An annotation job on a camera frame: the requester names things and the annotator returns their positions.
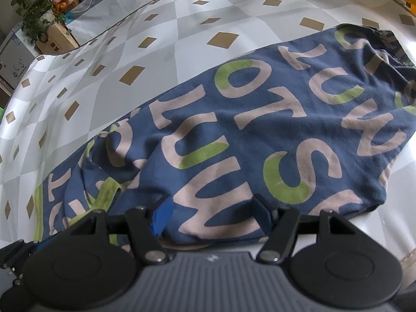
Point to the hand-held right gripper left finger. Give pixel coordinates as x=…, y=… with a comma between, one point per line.
x=161, y=217

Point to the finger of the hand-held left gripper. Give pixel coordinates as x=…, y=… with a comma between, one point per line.
x=18, y=253

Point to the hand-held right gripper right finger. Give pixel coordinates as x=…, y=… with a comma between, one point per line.
x=263, y=216

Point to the blue letter-print pants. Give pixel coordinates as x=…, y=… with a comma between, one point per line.
x=260, y=104

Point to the white chest freezer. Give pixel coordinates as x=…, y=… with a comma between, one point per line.
x=16, y=58

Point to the brown cardboard box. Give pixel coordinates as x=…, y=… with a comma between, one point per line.
x=58, y=40

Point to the cloth-covered side table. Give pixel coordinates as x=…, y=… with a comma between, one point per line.
x=130, y=3

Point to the green potted plant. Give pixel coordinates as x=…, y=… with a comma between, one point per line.
x=35, y=3

